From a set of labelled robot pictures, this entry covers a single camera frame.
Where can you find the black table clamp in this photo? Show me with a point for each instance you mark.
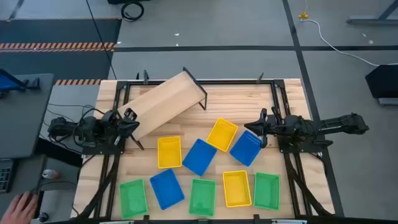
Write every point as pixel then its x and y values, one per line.
pixel 145 77
pixel 260 78

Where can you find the person's left hand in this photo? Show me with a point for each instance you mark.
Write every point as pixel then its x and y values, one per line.
pixel 18 210

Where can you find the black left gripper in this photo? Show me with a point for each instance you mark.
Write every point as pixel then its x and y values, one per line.
pixel 115 126

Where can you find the white bracket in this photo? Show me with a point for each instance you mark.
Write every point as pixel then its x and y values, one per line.
pixel 116 222
pixel 289 221

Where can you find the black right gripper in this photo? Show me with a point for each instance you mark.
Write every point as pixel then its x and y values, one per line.
pixel 273 126

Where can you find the yellow plastic basket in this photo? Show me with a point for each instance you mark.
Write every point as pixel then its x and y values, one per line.
pixel 169 152
pixel 237 188
pixel 222 134

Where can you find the black keyboard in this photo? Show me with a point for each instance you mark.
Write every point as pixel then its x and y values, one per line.
pixel 5 175

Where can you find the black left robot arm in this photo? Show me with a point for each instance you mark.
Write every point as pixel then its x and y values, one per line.
pixel 90 129

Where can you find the clear plastic bottle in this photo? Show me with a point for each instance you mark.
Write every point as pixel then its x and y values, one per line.
pixel 49 174

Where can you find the dark grey desk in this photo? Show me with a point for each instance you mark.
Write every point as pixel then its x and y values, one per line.
pixel 21 124

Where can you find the small black round object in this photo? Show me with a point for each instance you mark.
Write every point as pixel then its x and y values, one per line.
pixel 43 216

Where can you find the green plastic basket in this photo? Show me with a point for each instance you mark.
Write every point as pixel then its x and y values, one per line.
pixel 202 197
pixel 133 198
pixel 266 190

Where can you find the black floor mat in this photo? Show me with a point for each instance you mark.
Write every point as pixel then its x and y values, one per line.
pixel 62 31

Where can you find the grey metal table leg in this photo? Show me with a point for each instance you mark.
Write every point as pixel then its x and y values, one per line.
pixel 367 20

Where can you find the wooden shelf with black legs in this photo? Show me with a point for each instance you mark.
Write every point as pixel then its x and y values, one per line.
pixel 161 102

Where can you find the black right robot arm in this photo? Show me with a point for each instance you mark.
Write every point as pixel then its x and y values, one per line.
pixel 311 127

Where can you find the black aluminium table frame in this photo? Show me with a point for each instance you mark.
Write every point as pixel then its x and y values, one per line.
pixel 236 82

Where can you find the monitor with black stand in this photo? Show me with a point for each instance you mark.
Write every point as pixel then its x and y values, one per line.
pixel 9 83

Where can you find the black box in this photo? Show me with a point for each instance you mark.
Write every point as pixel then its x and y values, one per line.
pixel 384 82

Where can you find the yellow plug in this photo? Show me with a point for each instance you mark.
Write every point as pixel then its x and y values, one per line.
pixel 303 15

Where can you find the blue plastic basket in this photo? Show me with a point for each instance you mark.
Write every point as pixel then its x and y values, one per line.
pixel 246 147
pixel 199 156
pixel 166 188

